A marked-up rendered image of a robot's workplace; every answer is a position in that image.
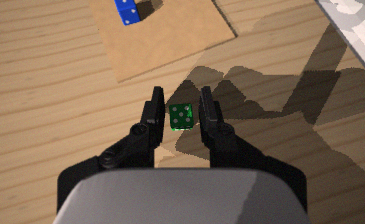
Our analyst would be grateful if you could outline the green die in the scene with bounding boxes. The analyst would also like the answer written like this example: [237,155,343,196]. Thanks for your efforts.
[169,103,194,131]

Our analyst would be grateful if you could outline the brown flat mat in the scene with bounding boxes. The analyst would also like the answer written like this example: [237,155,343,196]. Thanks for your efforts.
[87,0,235,83]

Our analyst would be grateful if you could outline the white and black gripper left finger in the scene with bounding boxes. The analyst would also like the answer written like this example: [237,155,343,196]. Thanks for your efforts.
[57,86,165,214]

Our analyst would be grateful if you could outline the blue die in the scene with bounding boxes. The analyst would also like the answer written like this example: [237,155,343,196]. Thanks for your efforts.
[114,0,141,26]

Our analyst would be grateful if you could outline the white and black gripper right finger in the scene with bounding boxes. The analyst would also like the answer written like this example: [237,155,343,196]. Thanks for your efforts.
[198,86,308,215]

